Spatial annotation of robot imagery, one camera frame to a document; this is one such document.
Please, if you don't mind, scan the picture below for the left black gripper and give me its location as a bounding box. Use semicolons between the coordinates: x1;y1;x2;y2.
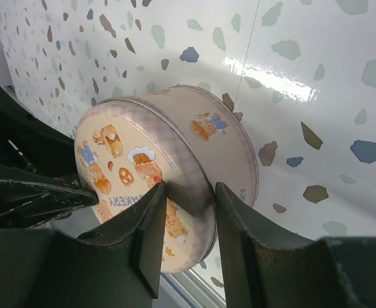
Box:
0;86;99;229

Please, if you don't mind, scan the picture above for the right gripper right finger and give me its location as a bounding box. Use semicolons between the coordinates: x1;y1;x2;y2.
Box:
215;182;376;307

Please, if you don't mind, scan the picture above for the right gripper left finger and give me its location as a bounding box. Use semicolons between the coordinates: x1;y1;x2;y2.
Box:
0;182;166;307

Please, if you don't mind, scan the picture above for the round silver tin lid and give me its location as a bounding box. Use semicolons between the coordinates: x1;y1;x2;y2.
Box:
74;99;216;273

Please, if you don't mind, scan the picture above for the round silver tin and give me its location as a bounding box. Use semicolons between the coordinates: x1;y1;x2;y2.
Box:
127;85;258;206

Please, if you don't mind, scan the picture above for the aluminium front rail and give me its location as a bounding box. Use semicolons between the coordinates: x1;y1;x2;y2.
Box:
152;269;226;307

